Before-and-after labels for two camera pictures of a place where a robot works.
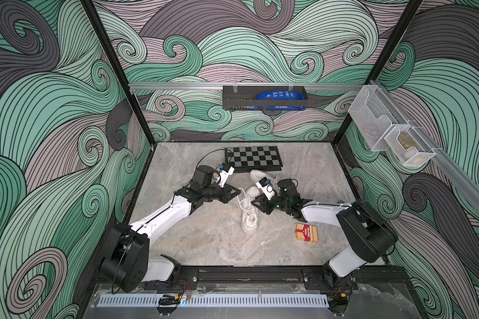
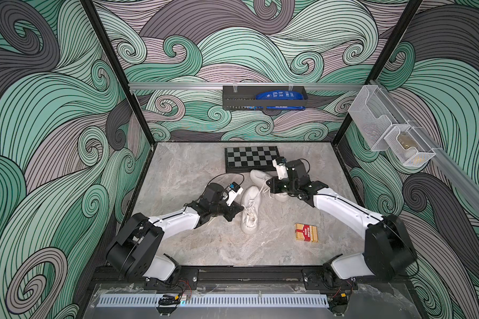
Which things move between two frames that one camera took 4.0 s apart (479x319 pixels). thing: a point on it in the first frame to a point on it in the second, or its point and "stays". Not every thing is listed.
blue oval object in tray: [279, 94] stays
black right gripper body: [278, 202] to [284, 185]
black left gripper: [225, 199] to [233, 209]
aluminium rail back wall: [168, 85] stays
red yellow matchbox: [306, 232] stays
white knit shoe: [249, 212] stays
